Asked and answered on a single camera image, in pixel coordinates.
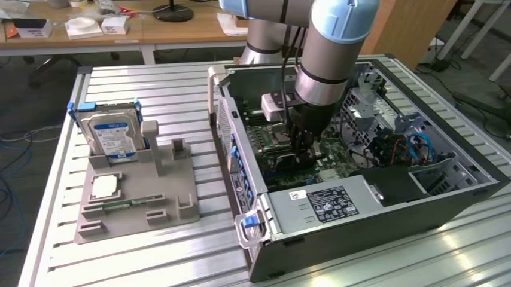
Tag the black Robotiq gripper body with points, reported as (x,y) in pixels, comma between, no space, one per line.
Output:
(311,119)

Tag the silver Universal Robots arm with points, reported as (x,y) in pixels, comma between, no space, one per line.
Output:
(323,59)

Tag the green motherboard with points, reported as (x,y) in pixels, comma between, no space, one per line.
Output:
(339,152)

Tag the black installed RAM stick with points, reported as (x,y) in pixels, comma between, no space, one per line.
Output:
(271,151)

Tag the CPU socket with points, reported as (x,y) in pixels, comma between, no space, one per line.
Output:
(275,134)

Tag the grey power supply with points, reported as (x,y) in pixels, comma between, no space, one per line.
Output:
(295,215)

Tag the black plastic shroud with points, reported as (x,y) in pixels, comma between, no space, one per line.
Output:
(395,186)

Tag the black open PC case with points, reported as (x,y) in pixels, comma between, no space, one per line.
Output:
(359,239)

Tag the white paper stack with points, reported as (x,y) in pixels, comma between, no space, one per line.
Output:
(234,27)

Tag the metal disk bay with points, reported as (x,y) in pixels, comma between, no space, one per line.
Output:
(455,176)

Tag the wooden cabinet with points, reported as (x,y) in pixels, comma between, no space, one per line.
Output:
(411,30)

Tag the grey parts rack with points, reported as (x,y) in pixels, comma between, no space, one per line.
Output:
(159,215)

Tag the black floor stand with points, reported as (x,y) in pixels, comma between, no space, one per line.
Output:
(485,103)

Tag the wooden desk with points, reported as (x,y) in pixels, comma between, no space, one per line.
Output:
(179,33)

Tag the hard disk with blue label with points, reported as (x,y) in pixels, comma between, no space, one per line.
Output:
(114,134)

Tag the green RAM stick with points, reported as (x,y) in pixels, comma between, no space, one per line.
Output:
(119,204)

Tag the black lamp base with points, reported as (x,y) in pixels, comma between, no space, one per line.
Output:
(172,14)

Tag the silver CPU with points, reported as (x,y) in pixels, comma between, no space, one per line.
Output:
(104,187)

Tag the blue plastic disk carrier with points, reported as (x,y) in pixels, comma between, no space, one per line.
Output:
(86,106)

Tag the white labelled box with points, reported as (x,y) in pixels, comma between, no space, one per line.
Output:
(114,26)

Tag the black chair base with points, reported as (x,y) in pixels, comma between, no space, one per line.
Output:
(52,64)

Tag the grey cup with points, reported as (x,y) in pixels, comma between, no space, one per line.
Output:
(59,3)

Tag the white box with black top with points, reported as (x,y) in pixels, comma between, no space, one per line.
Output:
(34,28)

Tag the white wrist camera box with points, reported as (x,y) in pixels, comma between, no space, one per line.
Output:
(274,109)

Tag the white table frame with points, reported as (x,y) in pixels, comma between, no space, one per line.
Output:
(485,27)

